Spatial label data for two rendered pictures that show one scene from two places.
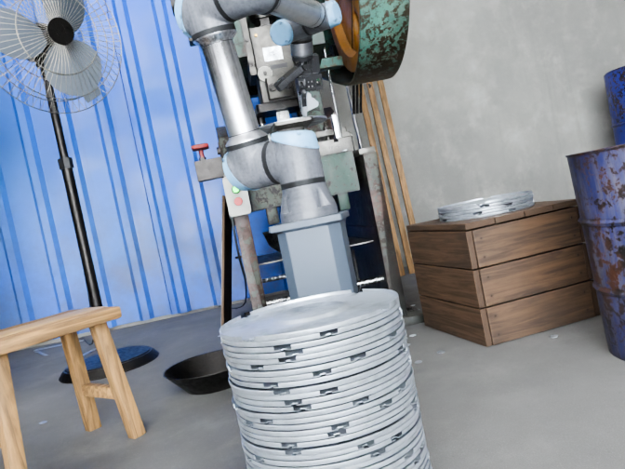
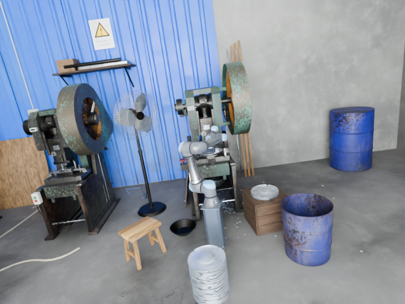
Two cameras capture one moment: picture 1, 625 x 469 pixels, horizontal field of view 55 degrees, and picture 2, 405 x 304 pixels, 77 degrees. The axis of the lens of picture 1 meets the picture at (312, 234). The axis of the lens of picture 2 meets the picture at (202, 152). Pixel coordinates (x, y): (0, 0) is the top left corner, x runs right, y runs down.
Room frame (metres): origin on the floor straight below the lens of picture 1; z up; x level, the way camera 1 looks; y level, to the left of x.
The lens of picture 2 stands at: (-0.69, -0.24, 1.62)
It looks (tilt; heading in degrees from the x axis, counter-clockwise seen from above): 16 degrees down; 6
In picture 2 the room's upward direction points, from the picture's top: 8 degrees counter-clockwise
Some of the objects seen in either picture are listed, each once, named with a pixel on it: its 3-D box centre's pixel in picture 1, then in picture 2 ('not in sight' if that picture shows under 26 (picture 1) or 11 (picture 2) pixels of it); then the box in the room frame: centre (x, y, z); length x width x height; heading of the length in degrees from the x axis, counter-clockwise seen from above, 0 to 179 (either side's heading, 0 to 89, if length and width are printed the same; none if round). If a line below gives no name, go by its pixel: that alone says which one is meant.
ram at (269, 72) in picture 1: (273, 63); (206, 128); (2.31, 0.02, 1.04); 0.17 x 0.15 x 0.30; 7
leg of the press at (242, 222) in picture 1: (235, 227); (191, 172); (2.46, 0.31, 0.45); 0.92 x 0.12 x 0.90; 7
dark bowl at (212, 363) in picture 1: (214, 372); (183, 228); (1.81, 0.38, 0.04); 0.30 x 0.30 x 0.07
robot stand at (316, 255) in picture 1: (326, 302); (214, 224); (1.55, 0.00, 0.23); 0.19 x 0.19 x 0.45; 80
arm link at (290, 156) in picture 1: (295, 155); (208, 187); (1.55, 0.00, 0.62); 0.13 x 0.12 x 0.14; 60
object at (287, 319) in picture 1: (309, 312); (206, 257); (0.95, 0.03, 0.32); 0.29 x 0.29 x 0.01
